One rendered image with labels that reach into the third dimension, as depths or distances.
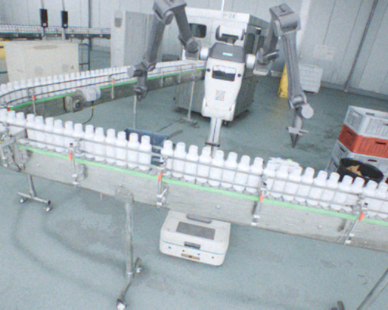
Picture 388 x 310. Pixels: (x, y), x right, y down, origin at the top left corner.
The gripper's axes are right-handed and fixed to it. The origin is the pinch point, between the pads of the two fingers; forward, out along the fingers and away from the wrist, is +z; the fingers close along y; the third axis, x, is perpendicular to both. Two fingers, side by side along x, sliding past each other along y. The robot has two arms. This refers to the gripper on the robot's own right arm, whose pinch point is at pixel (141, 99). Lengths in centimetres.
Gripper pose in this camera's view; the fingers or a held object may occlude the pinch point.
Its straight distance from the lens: 163.9
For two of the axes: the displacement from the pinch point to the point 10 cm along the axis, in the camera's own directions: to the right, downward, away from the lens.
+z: -1.3, 8.8, 4.6
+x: 9.7, 2.1, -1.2
